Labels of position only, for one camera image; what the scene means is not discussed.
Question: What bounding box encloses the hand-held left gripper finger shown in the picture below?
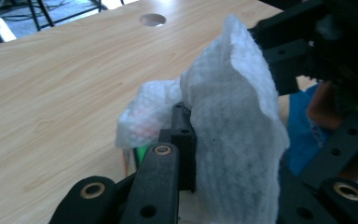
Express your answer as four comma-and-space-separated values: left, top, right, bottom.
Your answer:
158, 102, 198, 192

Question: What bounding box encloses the colourful puzzle cube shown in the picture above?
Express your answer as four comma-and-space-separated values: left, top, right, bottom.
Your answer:
121, 144, 152, 178

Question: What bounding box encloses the white wet wipe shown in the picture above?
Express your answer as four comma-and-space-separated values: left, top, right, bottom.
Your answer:
115, 13, 291, 224

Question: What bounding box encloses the blue wet wipes pack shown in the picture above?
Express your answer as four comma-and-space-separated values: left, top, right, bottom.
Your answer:
283, 83, 358, 188

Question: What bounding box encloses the black folding chair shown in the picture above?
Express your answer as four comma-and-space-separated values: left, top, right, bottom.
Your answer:
27, 0, 125, 32

